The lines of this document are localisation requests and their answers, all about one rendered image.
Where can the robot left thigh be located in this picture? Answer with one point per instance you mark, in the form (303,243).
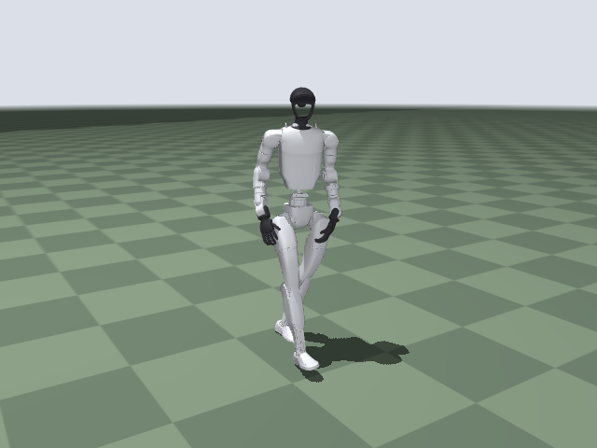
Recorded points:
(313,252)

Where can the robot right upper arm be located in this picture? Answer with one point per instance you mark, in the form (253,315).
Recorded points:
(270,140)

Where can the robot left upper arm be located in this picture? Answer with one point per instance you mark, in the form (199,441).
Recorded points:
(331,143)

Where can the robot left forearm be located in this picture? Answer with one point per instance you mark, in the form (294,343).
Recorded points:
(333,197)

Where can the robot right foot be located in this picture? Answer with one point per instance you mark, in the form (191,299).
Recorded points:
(305,361)

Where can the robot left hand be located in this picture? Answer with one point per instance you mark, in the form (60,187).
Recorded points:
(330,227)

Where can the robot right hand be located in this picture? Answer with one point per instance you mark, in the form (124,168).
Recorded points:
(267,227)

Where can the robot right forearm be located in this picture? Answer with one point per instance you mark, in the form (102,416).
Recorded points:
(260,195)

